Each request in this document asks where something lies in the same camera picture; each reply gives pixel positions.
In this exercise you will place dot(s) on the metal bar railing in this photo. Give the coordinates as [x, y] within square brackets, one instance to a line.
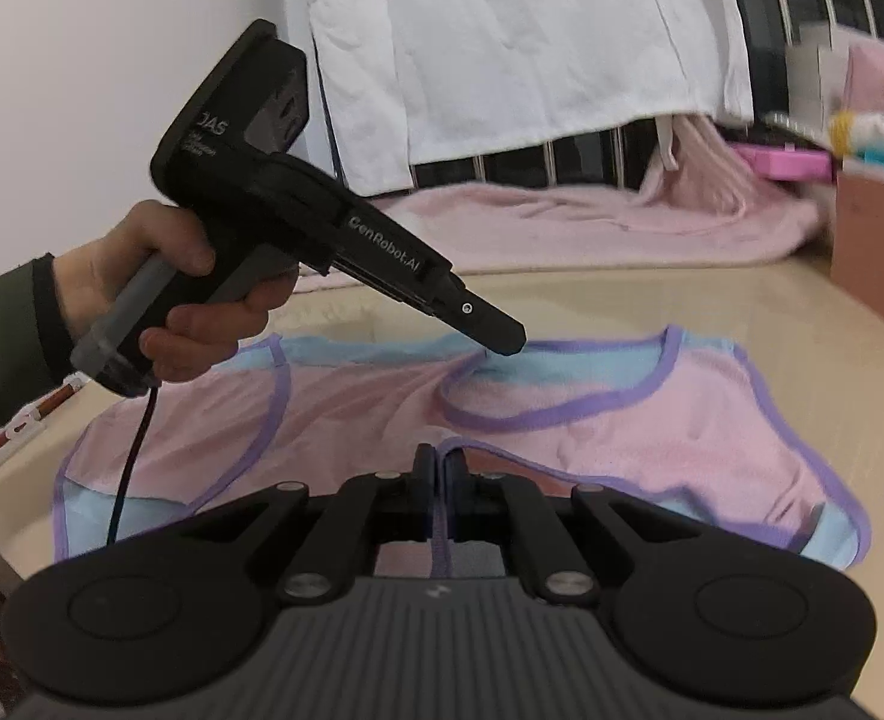
[781, 0]

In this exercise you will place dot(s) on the flat pink box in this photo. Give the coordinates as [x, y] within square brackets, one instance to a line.
[783, 163]

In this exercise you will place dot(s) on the red and white packet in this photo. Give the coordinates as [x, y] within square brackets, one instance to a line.
[21, 427]

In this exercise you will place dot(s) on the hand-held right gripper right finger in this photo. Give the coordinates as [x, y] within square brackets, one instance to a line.
[455, 484]

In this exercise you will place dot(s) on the white hanging sheet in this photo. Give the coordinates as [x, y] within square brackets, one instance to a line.
[524, 37]

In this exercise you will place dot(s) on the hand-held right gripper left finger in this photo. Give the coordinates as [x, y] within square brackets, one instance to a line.
[427, 481]

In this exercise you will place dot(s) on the white and yellow plush toy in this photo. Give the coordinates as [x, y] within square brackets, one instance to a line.
[873, 131]

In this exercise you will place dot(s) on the white cardboard box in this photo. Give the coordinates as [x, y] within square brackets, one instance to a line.
[824, 36]
[813, 82]

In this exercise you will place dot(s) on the person's left hand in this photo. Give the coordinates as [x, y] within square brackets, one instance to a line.
[104, 262]

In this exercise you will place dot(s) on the pink fleece blanket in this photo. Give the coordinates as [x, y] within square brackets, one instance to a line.
[562, 225]

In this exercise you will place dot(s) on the pink cushion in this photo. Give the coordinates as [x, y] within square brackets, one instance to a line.
[880, 82]

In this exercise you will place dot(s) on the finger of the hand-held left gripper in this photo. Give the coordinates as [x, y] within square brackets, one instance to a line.
[490, 328]

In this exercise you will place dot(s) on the pink vest with purple trim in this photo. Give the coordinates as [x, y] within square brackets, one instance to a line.
[622, 457]

